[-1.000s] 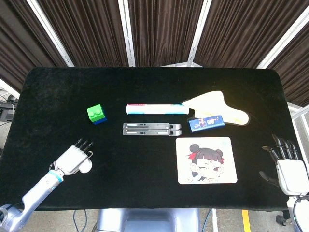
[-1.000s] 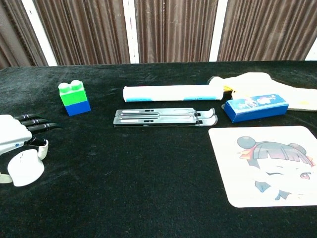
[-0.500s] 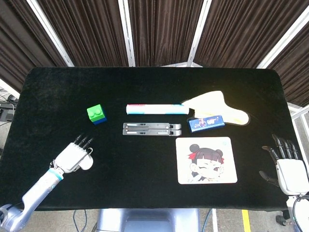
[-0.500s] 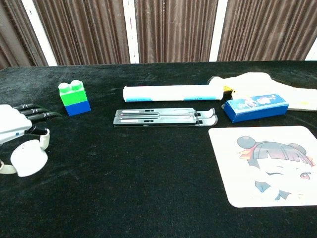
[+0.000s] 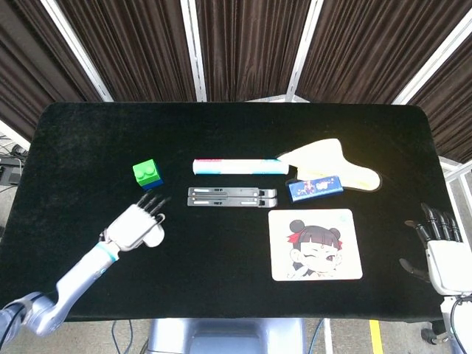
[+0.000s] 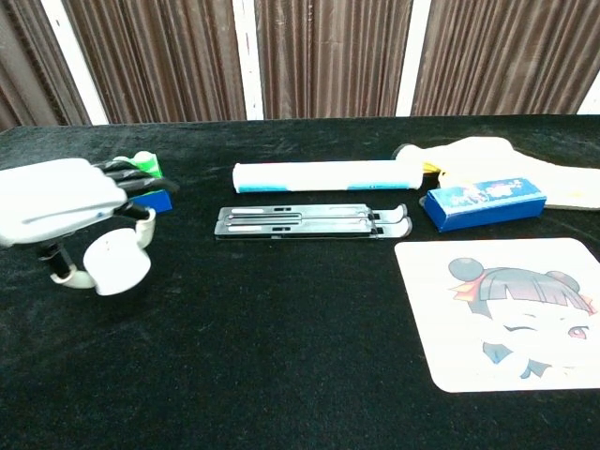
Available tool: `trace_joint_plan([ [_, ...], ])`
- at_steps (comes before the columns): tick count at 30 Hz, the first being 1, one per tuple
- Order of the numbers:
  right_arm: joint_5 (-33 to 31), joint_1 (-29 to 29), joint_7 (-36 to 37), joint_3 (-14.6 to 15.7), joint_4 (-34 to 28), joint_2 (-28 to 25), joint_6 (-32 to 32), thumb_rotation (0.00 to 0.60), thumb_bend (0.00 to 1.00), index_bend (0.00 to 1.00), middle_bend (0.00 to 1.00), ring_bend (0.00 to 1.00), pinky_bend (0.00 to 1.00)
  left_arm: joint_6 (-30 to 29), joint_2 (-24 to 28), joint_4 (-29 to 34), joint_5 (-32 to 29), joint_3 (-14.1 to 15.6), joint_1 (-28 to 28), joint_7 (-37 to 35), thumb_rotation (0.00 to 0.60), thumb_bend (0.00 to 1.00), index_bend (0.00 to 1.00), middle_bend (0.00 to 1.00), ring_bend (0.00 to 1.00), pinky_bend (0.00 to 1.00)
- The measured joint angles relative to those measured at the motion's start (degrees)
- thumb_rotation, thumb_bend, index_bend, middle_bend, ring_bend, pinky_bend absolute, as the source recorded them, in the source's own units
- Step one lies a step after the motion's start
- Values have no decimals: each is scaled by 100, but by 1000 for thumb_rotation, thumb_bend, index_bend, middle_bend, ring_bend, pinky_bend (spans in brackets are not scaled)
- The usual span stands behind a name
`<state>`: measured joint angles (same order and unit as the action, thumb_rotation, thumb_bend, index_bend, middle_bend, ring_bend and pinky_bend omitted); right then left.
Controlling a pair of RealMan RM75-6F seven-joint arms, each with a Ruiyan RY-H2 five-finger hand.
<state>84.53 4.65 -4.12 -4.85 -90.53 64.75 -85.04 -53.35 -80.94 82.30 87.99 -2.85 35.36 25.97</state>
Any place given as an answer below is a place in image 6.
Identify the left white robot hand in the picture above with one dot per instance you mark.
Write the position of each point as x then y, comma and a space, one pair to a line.
51, 197

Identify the white computer mouse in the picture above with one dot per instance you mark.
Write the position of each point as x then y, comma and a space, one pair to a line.
117, 262

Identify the blue cardboard box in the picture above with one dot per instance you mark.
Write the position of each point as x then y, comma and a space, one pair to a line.
483, 206

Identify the cartoon girl mouse pad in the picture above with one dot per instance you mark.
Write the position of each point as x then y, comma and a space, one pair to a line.
469, 328

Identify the green and blue toy brick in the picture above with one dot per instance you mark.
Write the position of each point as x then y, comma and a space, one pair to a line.
152, 201

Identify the brown curtain panel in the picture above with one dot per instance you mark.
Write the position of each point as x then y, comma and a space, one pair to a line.
328, 56
164, 61
23, 70
506, 56

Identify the black folding laptop stand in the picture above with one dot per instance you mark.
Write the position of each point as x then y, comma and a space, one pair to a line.
300, 221

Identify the black velvet tablecloth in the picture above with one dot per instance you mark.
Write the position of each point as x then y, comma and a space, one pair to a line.
262, 351

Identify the white rolled tube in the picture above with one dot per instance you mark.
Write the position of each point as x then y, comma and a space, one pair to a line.
323, 175

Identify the cream yellow cloth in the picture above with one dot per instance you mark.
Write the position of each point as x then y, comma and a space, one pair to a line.
492, 152

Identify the white frame post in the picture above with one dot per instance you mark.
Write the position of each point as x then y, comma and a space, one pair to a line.
248, 61
75, 61
413, 61
591, 103

